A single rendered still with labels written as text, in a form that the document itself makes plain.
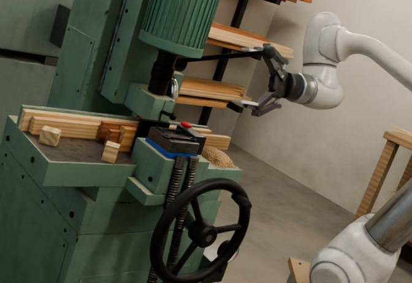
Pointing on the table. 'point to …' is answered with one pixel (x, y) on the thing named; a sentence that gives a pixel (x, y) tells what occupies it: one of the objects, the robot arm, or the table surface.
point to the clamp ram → (144, 125)
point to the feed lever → (269, 52)
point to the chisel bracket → (148, 102)
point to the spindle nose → (162, 72)
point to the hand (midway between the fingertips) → (243, 75)
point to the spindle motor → (182, 13)
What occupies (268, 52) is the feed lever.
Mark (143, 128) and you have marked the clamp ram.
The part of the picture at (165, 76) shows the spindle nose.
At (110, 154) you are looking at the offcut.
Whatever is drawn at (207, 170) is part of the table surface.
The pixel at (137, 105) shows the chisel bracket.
